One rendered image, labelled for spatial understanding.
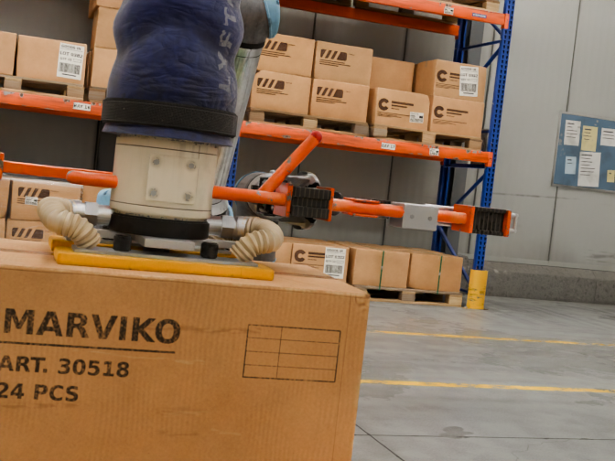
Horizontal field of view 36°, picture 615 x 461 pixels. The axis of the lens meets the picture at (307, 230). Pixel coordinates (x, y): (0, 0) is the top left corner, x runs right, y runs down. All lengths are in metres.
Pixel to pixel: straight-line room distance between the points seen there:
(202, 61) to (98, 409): 0.56
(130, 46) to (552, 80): 10.51
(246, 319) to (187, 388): 0.14
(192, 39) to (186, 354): 0.49
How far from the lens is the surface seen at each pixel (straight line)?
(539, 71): 11.84
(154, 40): 1.55
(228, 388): 1.48
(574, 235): 12.15
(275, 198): 1.64
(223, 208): 2.42
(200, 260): 1.52
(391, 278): 9.63
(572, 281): 12.04
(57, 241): 1.67
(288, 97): 9.16
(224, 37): 1.57
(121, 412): 1.47
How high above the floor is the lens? 1.11
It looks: 3 degrees down
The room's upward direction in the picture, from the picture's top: 6 degrees clockwise
